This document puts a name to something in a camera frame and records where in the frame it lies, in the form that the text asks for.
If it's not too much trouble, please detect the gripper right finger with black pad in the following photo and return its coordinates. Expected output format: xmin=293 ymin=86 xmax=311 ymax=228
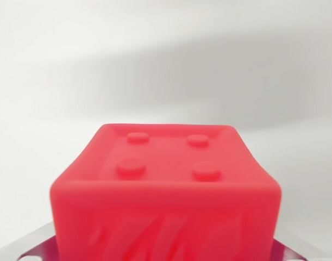
xmin=273 ymin=226 xmax=316 ymax=261

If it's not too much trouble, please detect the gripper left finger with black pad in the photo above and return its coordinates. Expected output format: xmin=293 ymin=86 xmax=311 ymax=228
xmin=17 ymin=221 xmax=59 ymax=261

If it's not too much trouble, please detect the red rubber toy cube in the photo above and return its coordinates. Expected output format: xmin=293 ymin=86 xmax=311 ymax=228
xmin=49 ymin=123 xmax=283 ymax=261

